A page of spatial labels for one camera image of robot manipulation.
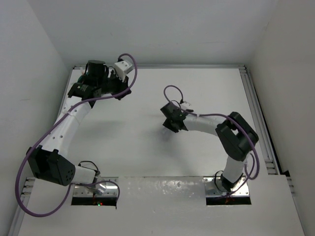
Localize teal round organizer container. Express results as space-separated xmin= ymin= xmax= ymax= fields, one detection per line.
xmin=77 ymin=72 xmax=87 ymax=84

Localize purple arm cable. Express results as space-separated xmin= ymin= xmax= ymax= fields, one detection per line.
xmin=14 ymin=53 xmax=138 ymax=218
xmin=163 ymin=85 xmax=260 ymax=197

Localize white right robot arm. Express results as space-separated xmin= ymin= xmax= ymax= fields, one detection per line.
xmin=160 ymin=102 xmax=260 ymax=192

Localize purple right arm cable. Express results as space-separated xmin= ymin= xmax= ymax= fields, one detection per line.
xmin=163 ymin=85 xmax=260 ymax=197

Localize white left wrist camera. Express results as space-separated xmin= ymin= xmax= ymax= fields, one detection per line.
xmin=113 ymin=60 xmax=133 ymax=83

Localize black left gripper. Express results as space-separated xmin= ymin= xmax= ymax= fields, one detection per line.
xmin=97 ymin=70 xmax=131 ymax=100

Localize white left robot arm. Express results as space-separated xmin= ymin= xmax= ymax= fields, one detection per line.
xmin=28 ymin=59 xmax=134 ymax=186

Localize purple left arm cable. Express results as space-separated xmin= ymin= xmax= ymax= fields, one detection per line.
xmin=14 ymin=53 xmax=138 ymax=218

